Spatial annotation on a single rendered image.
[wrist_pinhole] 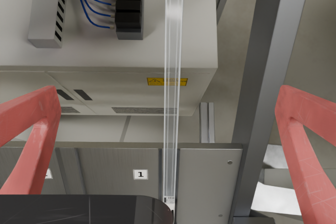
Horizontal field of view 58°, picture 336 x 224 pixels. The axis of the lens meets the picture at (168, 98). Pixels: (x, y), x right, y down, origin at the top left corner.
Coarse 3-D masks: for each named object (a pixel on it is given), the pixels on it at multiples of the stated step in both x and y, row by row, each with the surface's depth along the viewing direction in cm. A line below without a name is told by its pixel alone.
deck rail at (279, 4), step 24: (264, 0) 26; (288, 0) 23; (264, 24) 26; (288, 24) 24; (264, 48) 26; (288, 48) 25; (264, 72) 26; (240, 96) 34; (264, 96) 28; (240, 120) 34; (264, 120) 29; (264, 144) 31; (240, 168) 34; (240, 192) 35; (240, 216) 37
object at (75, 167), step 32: (0, 160) 33; (64, 160) 34; (96, 160) 34; (128, 160) 34; (160, 160) 33; (192, 160) 34; (224, 160) 34; (64, 192) 36; (96, 192) 36; (128, 192) 36; (160, 192) 36; (192, 192) 37; (224, 192) 37
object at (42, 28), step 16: (32, 0) 58; (48, 0) 58; (64, 0) 61; (80, 0) 60; (96, 0) 59; (128, 0) 56; (32, 16) 57; (48, 16) 57; (64, 16) 62; (112, 16) 60; (128, 16) 55; (32, 32) 56; (48, 32) 56; (128, 32) 58; (208, 112) 89; (208, 128) 88
